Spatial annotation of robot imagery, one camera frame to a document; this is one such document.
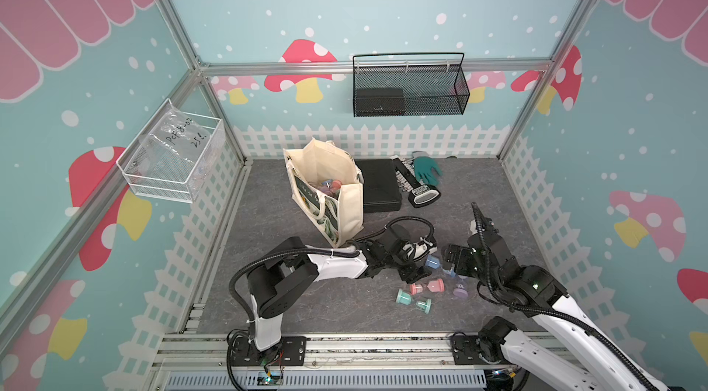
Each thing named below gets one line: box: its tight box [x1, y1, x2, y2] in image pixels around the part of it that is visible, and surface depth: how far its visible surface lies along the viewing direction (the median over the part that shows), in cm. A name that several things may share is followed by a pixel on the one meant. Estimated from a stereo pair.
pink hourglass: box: [409, 278, 446, 297], surface depth 85 cm
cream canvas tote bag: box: [282, 138, 365, 249], surface depth 93 cm
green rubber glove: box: [413, 156, 443, 187], surface depth 118 cm
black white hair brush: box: [389, 154, 442, 209], surface depth 111 cm
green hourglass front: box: [395, 287, 433, 315], surface depth 83 cm
